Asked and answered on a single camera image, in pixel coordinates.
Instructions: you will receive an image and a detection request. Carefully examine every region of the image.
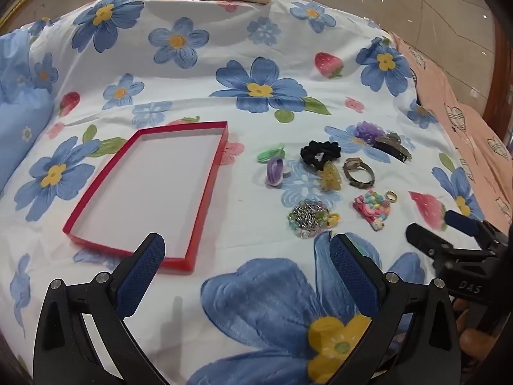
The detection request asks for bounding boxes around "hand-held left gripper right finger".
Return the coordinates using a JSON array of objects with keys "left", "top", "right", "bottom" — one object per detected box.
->
[{"left": 331, "top": 233, "right": 461, "bottom": 385}]

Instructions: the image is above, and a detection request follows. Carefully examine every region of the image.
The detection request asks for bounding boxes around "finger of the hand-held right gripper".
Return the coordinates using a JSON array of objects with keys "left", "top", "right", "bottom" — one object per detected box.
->
[
  {"left": 443, "top": 210, "right": 487, "bottom": 236},
  {"left": 406, "top": 223, "right": 455, "bottom": 263}
]

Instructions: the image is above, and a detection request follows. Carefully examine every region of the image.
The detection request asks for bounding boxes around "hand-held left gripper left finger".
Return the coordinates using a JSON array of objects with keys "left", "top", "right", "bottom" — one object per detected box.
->
[{"left": 33, "top": 233, "right": 169, "bottom": 385}]

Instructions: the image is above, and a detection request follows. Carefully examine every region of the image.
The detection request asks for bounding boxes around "colourful bead bracelet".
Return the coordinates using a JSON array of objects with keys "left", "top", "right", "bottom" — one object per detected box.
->
[{"left": 355, "top": 190, "right": 391, "bottom": 225}]

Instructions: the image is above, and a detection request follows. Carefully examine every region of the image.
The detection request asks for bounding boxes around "red shallow tray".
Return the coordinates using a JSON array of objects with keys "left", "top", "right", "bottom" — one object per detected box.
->
[{"left": 62, "top": 120, "right": 230, "bottom": 272}]

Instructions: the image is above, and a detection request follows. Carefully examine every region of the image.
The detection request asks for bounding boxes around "silver chain bracelet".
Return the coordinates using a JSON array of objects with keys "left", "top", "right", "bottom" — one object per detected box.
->
[{"left": 292, "top": 201, "right": 326, "bottom": 230}]

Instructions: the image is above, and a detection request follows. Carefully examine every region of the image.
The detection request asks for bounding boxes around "metal wrist watch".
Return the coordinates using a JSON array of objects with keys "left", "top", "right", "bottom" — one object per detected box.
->
[{"left": 342, "top": 157, "right": 377, "bottom": 189}]

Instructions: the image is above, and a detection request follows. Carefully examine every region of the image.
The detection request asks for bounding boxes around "yellow hair clip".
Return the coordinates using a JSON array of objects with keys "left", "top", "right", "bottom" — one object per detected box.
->
[{"left": 318, "top": 161, "right": 343, "bottom": 191}]

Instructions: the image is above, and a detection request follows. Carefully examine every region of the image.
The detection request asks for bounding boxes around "black scrunchie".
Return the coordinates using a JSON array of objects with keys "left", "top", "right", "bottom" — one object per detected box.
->
[{"left": 300, "top": 140, "right": 343, "bottom": 171}]

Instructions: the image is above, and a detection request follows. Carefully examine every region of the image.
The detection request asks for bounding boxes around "purple hair clip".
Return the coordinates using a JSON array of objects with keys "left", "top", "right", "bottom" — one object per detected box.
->
[{"left": 265, "top": 157, "right": 292, "bottom": 187}]

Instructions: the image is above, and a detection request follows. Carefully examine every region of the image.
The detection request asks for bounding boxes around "green hair clip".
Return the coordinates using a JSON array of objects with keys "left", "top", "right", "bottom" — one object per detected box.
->
[{"left": 256, "top": 143, "right": 287, "bottom": 164}]

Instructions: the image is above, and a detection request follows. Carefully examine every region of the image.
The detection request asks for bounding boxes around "person's right hand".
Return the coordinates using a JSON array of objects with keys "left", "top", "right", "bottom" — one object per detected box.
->
[{"left": 452, "top": 297, "right": 506, "bottom": 370}]

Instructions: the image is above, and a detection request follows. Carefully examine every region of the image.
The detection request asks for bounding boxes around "pink printed sheet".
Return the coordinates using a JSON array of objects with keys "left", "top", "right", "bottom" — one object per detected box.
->
[{"left": 390, "top": 31, "right": 513, "bottom": 245}]

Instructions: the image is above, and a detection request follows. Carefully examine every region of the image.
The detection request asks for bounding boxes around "brown hair claw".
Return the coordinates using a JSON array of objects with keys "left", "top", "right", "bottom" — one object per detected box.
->
[{"left": 374, "top": 132, "right": 413, "bottom": 164}]

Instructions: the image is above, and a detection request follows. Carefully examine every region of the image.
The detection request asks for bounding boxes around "purple scrunchie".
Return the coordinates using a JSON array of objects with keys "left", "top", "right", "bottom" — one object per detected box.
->
[{"left": 355, "top": 121, "right": 386, "bottom": 142}]

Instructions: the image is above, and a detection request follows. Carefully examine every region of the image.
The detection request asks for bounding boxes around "brown wooden furniture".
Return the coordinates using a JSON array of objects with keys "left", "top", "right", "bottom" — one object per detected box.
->
[{"left": 483, "top": 16, "right": 513, "bottom": 149}]

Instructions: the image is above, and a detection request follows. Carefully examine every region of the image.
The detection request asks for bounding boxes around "blue floral pillow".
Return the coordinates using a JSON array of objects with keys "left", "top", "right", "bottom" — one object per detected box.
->
[{"left": 0, "top": 31, "right": 57, "bottom": 195}]

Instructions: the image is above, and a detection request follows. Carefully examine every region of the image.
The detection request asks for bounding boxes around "floral bedsheet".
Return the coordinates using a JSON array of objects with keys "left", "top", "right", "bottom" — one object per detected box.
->
[{"left": 0, "top": 0, "right": 487, "bottom": 385}]

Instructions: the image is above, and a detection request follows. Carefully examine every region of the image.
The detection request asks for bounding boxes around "pink braided bracelet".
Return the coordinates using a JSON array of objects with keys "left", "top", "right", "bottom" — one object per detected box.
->
[{"left": 353, "top": 196, "right": 387, "bottom": 232}]

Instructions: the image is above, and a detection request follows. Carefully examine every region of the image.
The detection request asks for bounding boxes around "pastel glass bead bracelet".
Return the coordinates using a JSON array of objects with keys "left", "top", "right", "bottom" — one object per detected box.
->
[{"left": 286, "top": 200, "right": 330, "bottom": 240}]

